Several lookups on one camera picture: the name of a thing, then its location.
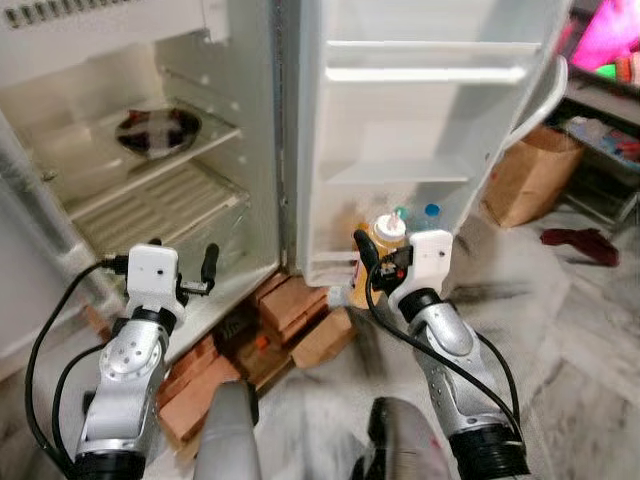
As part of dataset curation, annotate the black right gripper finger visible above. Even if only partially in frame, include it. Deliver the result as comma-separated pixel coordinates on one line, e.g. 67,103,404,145
354,229,382,293

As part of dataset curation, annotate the amber sauce bottle white cap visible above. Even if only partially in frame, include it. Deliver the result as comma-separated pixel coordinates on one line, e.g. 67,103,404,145
350,212,409,311

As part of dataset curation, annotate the fridge door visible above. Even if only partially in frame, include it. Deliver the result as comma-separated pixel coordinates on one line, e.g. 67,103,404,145
283,0,574,291

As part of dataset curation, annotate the clear fridge shelf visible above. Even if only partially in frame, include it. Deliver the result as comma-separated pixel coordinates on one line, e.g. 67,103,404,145
30,108,246,219

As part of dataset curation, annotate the white fridge door shelf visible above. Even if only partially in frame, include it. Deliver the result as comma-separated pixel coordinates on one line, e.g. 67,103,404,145
322,38,549,85

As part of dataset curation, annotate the grey fridge cabinet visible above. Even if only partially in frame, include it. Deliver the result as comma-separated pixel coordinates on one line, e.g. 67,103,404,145
0,0,301,376

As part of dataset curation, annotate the ribbed crisper drawer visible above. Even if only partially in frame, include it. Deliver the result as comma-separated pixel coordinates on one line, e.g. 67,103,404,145
72,160,263,291

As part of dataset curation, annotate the blue capped bottle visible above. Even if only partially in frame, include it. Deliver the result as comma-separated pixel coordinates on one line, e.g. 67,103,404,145
421,202,444,237

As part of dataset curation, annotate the dark block orange mark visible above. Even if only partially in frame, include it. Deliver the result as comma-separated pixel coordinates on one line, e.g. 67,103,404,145
213,308,296,393

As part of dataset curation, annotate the dark metal bowl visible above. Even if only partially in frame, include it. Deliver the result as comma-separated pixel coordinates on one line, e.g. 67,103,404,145
114,107,204,160

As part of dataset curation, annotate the grey pipe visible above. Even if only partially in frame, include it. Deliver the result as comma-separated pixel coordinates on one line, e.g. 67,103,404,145
0,110,126,321

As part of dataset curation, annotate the grey robot left leg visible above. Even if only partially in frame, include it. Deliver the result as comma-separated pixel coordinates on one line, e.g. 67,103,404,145
192,380,263,480

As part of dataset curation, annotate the grey robot leg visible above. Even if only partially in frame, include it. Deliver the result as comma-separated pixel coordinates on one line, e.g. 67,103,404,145
353,397,453,480
192,380,263,480

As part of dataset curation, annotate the brown paper bag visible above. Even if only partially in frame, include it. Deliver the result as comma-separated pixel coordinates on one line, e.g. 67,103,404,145
482,125,587,229

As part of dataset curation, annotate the grey robot right leg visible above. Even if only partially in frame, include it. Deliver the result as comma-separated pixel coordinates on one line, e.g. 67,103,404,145
353,397,453,480

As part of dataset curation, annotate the dark red cloth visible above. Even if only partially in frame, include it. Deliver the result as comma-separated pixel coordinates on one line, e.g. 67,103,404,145
540,227,620,268

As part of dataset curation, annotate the metal shelf rack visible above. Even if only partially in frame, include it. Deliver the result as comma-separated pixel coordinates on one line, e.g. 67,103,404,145
555,70,640,236

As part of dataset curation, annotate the glowing TV screen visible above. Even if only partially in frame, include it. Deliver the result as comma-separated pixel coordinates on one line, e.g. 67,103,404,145
570,0,640,74

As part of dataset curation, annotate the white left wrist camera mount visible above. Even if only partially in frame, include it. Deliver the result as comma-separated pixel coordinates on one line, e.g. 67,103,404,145
124,245,184,323

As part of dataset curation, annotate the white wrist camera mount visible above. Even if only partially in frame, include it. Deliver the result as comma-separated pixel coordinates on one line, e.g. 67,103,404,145
388,230,454,313
124,245,184,323

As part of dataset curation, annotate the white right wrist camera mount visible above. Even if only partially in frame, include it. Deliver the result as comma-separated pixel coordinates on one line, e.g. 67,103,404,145
388,230,454,313

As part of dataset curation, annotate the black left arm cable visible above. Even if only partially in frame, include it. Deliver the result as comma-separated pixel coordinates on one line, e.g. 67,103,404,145
48,342,109,461
24,255,129,479

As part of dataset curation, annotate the grey fridge door handle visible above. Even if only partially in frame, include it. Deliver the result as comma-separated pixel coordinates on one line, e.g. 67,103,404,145
505,55,570,151

